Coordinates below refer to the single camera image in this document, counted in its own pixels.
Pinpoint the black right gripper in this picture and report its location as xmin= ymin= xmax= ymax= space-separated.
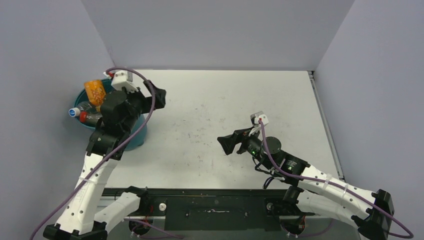
xmin=217 ymin=125 xmax=274 ymax=170

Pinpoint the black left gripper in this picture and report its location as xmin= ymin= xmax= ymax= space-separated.
xmin=120 ymin=80 xmax=165 ymax=133

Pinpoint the orange bottle with barcode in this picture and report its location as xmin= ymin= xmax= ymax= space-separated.
xmin=83 ymin=79 xmax=106 ymax=107

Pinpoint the clear bottle blue cap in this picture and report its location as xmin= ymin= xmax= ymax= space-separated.
xmin=68 ymin=101 xmax=97 ymax=118

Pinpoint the red cap small bottle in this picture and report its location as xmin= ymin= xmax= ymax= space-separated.
xmin=79 ymin=111 xmax=102 ymax=127

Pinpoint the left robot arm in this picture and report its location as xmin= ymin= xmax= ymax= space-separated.
xmin=42 ymin=80 xmax=167 ymax=240

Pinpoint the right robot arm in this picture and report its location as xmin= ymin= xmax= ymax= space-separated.
xmin=217 ymin=128 xmax=394 ymax=240

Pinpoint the teal plastic bin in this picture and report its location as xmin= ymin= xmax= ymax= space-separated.
xmin=73 ymin=78 xmax=149 ymax=152

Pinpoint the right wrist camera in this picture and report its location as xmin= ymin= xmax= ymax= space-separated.
xmin=250 ymin=111 xmax=269 ymax=127

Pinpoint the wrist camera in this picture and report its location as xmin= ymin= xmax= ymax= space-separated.
xmin=103 ymin=70 xmax=140 ymax=94
xmin=250 ymin=111 xmax=269 ymax=127

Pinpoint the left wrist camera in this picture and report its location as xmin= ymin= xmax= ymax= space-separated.
xmin=103 ymin=70 xmax=140 ymax=94

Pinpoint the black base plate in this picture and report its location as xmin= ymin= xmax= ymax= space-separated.
xmin=99 ymin=187 xmax=335 ymax=232

